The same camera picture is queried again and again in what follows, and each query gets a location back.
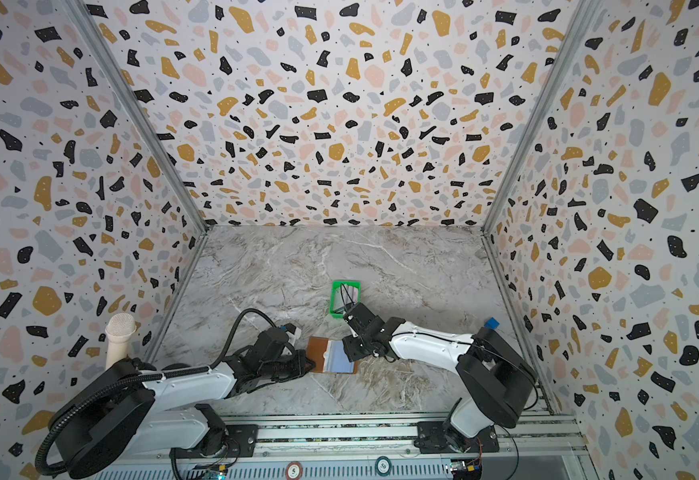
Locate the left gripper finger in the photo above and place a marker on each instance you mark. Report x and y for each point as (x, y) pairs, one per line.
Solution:
(300, 367)
(299, 355)

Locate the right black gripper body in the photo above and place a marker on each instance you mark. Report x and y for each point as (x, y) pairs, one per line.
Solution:
(360, 320)

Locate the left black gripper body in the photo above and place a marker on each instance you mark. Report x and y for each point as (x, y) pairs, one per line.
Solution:
(277, 370)

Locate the brown leather card holder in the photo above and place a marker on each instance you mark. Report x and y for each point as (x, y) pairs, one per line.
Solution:
(329, 357)

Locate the stack of credit cards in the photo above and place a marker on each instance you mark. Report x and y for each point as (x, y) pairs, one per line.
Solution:
(345, 297)

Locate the green plastic card tray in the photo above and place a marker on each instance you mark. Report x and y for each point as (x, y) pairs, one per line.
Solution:
(334, 285)

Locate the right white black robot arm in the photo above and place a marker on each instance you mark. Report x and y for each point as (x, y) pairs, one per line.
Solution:
(498, 380)

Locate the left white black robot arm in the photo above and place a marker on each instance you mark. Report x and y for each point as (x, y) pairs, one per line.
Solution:
(129, 410)

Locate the small blue cube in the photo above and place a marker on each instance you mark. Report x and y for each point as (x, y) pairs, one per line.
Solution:
(492, 324)

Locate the beige foam microphone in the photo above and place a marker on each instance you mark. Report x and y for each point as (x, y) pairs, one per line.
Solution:
(120, 328)

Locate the aluminium mounting rail frame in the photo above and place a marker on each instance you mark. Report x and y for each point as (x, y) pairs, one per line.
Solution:
(376, 446)

